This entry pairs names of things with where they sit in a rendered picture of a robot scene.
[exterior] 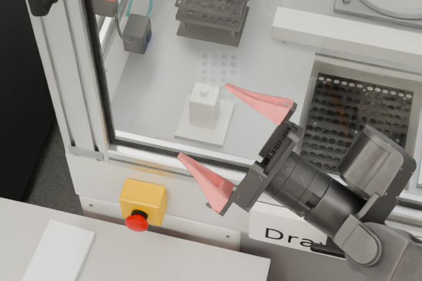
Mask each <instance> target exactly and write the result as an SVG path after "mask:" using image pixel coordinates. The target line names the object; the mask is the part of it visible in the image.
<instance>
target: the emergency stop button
mask: <svg viewBox="0 0 422 281"><path fill-rule="evenodd" d="M125 224H126V226H127V227H128V228H129V229H130V230H132V231H136V232H143V231H146V230H147V229H148V226H149V225H148V222H147V221H146V220H145V219H144V217H143V216H142V215H139V214H134V215H133V216H128V217H127V218H126V220H125Z"/></svg>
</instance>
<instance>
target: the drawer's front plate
mask: <svg viewBox="0 0 422 281"><path fill-rule="evenodd" d="M303 218H304V217H301V218H300V217H299V216H298V215H296V214H294V213H293V212H292V211H290V210H289V209H287V208H284V207H280V206H275V205H271V204H266V203H261V202H257V201H256V203H255V204H254V206H253V207H252V208H251V215H250V223H249V237H250V238H252V239H254V240H259V241H265V242H268V243H273V244H276V245H281V246H285V247H290V248H295V249H299V250H303V251H307V252H312V253H317V252H313V251H311V250H310V247H304V246H302V245H300V242H301V241H306V242H309V243H311V242H310V241H308V240H311V241H313V242H314V243H320V242H321V243H322V244H323V245H325V244H326V240H327V235H326V234H324V233H322V232H321V231H320V230H318V229H317V228H315V227H314V226H312V225H311V224H309V223H308V222H306V221H305V220H304V219H303ZM266 228H270V229H274V230H278V231H280V232H281V233H282V234H283V238H282V239H280V240H275V239H271V238H266V237H265V236H266ZM289 235H290V236H291V237H292V236H297V237H298V238H292V239H291V243H288V238H289ZM268 237H272V238H279V237H280V234H279V233H278V232H277V231H273V230H269V234H268ZM302 238H304V239H308V240H302ZM317 254H321V255H326V254H322V253H317ZM326 256H329V257H334V258H339V257H335V256H331V255H326ZM339 259H342V260H346V259H344V258H339Z"/></svg>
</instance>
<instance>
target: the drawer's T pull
mask: <svg viewBox="0 0 422 281"><path fill-rule="evenodd" d="M310 250H311V251H313V252H317V253H322V254H326V255H331V256H335V257H339V258H344V259H345V252H344V251H343V250H342V249H341V248H340V247H339V246H338V245H336V244H335V243H334V242H333V241H332V239H331V238H330V237H329V236H327V240H326V244H325V245H323V244H319V243H311V245H310Z"/></svg>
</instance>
